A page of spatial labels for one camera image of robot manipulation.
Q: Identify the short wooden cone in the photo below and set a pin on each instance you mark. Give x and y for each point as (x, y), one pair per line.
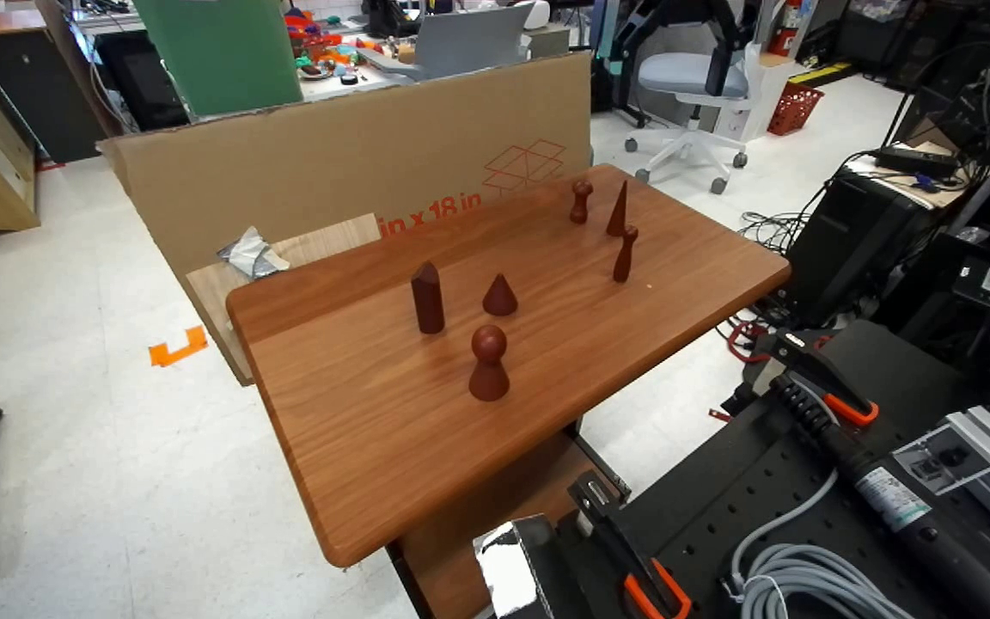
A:
(500, 299)

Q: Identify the tall thin wooden cone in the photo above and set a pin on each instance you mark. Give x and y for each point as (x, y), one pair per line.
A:
(618, 215)

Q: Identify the large round-headed wooden pawn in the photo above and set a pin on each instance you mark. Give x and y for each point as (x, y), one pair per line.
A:
(489, 370)

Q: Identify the pointed wooden cylinder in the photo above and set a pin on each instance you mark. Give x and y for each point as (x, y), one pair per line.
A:
(428, 301)

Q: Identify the small round-headed wooden pawn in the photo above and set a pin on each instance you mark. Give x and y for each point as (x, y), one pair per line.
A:
(580, 205)

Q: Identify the slim wooden pawn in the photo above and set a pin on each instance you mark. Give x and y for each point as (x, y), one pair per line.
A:
(625, 258)

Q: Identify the cardboard sheet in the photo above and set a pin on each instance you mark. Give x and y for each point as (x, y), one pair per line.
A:
(332, 163)

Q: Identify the crumpled plastic wrapper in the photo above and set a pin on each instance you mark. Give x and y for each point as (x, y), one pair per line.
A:
(247, 251)

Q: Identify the shiny metal box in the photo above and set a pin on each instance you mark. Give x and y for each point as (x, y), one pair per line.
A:
(508, 567)

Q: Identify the grey laptop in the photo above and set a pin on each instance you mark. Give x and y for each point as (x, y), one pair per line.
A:
(469, 43)

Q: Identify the light wooden board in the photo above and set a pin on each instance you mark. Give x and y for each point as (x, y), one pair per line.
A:
(220, 297)

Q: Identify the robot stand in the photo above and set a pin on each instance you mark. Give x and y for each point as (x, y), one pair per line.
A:
(718, 516)

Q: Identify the office chair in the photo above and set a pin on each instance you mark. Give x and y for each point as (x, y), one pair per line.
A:
(693, 77)

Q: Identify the heap of colourful toys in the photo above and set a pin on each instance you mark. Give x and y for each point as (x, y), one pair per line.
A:
(323, 47)

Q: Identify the orange floor tape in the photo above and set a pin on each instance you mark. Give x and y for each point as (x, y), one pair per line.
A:
(175, 351)

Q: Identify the red basket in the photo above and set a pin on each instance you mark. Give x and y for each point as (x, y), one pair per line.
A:
(796, 107)

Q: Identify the black computer tower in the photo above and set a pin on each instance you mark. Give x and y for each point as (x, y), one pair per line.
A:
(856, 245)

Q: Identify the green board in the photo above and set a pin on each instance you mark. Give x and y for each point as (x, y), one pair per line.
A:
(220, 56)

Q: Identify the fire extinguisher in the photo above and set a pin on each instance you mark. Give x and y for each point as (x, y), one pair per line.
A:
(785, 30)

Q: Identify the black power brick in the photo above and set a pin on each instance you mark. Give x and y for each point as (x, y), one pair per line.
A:
(916, 160)

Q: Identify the dark cabinet with wooden top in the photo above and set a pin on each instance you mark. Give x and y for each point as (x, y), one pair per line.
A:
(39, 94)

